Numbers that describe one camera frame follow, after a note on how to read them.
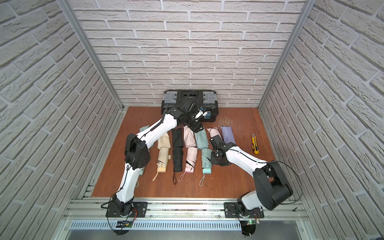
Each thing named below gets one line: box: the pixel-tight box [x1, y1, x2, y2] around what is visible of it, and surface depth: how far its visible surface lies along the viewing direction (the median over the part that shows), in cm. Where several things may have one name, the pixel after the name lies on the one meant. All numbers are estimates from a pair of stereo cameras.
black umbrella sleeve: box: [172, 127, 184, 148], surface depth 101 cm
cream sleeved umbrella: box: [152, 147, 172, 182], surface depth 89 cm
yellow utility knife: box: [251, 133, 259, 155], surface depth 99 cm
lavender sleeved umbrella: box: [220, 126, 237, 144], surface depth 105 cm
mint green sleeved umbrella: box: [199, 148, 213, 187], surface depth 89 cm
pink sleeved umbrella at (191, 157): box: [178, 146, 198, 182], surface depth 89 cm
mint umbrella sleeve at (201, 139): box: [194, 128, 209, 150], surface depth 100 cm
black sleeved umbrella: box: [173, 146, 184, 185], surface depth 91 cm
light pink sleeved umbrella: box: [206, 126, 222, 139], surface depth 105 cm
